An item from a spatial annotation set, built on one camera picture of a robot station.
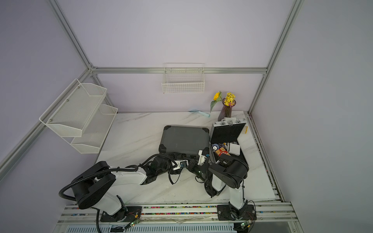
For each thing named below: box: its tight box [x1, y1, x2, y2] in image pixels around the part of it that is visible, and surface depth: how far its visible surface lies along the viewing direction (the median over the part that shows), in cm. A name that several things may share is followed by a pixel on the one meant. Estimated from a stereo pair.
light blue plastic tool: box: [188, 109, 211, 118], surface depth 122 cm
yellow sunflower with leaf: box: [209, 90, 223, 113], surface depth 98 cm
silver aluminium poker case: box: [209, 117, 249, 166], surface depth 95 cm
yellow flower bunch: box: [223, 92, 237, 108], surface depth 98 cm
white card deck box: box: [228, 142, 241, 156], surface depth 97 cm
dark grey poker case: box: [158, 125, 210, 159], surface depth 95 cm
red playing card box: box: [215, 147, 232, 157], surface depth 95 cm
